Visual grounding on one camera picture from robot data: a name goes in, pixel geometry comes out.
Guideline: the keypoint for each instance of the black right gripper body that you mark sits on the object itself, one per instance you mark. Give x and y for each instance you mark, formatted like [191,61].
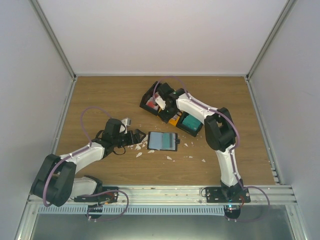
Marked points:
[167,116]

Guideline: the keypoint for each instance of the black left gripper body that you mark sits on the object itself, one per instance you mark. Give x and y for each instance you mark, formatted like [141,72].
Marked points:
[121,142]

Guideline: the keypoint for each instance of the black leather card holder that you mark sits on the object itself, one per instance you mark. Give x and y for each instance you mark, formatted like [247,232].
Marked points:
[163,141]

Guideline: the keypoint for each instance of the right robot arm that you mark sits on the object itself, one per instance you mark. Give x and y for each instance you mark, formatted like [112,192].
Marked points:
[220,132]

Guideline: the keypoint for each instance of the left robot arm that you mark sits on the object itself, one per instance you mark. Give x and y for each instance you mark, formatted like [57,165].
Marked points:
[56,180]

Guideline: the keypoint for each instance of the black bin with red cards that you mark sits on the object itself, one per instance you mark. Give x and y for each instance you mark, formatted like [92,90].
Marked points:
[145,98]

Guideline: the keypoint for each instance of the red white card stack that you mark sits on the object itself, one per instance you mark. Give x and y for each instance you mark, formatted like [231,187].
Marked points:
[151,102]

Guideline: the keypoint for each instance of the black bin with teal cards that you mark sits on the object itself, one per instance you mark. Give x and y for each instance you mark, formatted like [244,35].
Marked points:
[180,126]

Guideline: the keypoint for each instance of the teal card stack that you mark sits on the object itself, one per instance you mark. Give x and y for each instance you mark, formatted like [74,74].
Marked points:
[191,123]

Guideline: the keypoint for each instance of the yellow plastic bin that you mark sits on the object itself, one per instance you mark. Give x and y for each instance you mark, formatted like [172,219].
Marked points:
[173,119]

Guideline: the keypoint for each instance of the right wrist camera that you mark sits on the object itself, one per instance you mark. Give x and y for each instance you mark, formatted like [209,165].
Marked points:
[160,102]

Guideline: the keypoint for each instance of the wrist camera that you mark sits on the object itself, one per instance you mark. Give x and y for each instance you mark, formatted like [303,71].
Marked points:
[125,123]
[160,102]

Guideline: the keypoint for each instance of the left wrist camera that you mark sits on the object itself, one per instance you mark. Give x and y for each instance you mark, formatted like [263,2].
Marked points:
[125,123]

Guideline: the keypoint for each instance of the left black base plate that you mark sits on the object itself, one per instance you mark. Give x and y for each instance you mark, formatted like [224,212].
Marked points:
[102,195]

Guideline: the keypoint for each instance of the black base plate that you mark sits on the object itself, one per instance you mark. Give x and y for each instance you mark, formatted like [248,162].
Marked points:
[218,194]
[102,195]

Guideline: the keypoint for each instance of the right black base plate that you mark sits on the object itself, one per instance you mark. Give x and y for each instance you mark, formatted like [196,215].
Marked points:
[218,194]

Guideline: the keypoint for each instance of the grey slotted cable duct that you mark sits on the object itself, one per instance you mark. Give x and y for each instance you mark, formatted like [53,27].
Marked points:
[136,210]

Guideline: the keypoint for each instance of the aluminium frame post left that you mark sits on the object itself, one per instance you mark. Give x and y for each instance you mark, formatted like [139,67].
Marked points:
[52,36]

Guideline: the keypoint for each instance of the aluminium frame post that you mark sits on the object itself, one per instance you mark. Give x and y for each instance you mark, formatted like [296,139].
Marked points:
[52,36]
[289,4]

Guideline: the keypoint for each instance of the aluminium front rail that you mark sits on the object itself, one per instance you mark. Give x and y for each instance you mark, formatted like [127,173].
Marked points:
[195,195]

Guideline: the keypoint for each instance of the aluminium frame post right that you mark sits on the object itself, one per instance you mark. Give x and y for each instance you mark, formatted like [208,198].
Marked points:
[289,4]

